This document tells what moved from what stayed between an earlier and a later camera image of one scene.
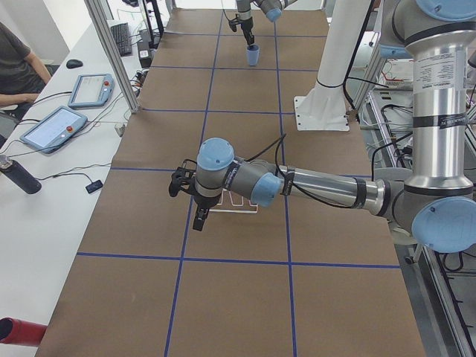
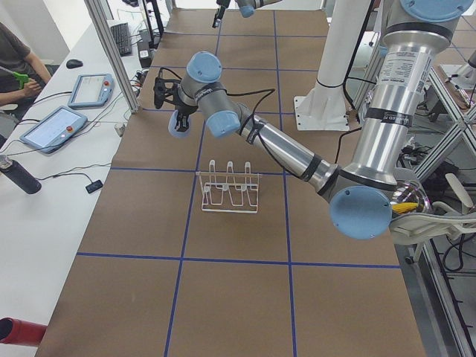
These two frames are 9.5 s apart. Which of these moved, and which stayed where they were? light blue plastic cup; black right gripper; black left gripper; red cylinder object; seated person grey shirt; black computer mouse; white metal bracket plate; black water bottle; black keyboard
Moved: light blue plastic cup; black left gripper; black right gripper
Stayed: seated person grey shirt; red cylinder object; black keyboard; black water bottle; black computer mouse; white metal bracket plate
